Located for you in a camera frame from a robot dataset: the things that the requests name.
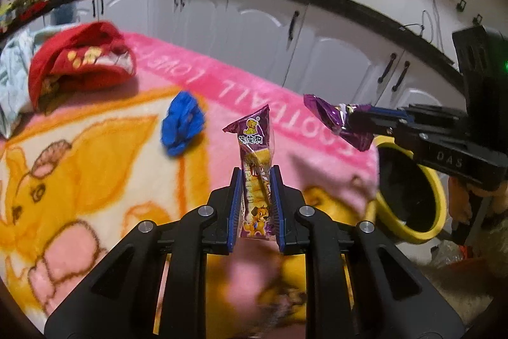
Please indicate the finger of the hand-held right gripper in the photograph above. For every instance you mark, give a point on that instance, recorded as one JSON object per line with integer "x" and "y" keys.
{"x": 373, "y": 122}
{"x": 391, "y": 111}

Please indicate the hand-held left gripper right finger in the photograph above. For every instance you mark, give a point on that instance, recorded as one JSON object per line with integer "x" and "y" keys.
{"x": 278, "y": 212}

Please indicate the purple wrapper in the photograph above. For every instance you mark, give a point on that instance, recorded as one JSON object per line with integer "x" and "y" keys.
{"x": 325, "y": 112}

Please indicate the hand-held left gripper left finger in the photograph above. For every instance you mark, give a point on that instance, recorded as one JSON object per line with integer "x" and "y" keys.
{"x": 235, "y": 212}

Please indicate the purple snack packet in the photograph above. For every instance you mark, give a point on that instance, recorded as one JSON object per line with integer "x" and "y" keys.
{"x": 254, "y": 132}

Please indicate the red rag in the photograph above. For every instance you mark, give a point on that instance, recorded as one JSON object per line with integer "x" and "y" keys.
{"x": 31, "y": 10}

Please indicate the blue crumpled plastic bag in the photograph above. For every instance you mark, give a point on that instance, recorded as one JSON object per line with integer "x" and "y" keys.
{"x": 182, "y": 120}

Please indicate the person's right hand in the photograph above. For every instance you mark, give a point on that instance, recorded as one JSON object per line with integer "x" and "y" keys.
{"x": 458, "y": 204}

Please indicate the red cloth with gold print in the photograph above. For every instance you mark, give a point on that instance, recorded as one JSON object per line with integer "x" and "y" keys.
{"x": 79, "y": 37}

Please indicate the yellow bin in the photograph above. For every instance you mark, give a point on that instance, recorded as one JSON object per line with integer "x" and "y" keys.
{"x": 412, "y": 233}

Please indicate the wall socket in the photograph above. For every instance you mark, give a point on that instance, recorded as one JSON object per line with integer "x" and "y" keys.
{"x": 460, "y": 5}

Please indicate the white kitchen cabinets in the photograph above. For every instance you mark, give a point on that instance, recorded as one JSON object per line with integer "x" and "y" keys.
{"x": 258, "y": 29}

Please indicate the light blue cloth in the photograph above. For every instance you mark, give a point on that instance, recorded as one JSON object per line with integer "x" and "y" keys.
{"x": 16, "y": 85}

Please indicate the printed blanket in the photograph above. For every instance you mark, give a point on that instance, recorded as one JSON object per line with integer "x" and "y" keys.
{"x": 99, "y": 132}

